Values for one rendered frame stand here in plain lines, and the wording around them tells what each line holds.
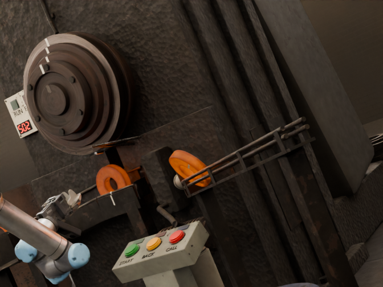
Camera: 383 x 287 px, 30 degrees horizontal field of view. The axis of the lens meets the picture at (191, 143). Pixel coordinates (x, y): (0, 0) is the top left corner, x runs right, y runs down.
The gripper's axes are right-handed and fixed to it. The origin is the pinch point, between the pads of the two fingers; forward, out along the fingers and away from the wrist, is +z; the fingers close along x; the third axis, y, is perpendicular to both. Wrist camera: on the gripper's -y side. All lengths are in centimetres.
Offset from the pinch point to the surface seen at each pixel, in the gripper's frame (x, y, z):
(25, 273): 238, -98, 144
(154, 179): -22.8, -9.2, 14.0
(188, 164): -53, -1, -5
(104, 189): 4.4, -7.6, 17.7
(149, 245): -68, 4, -57
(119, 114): -18.7, 16.1, 23.0
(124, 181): -7.4, -7.2, 16.9
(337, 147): -50, -63, 103
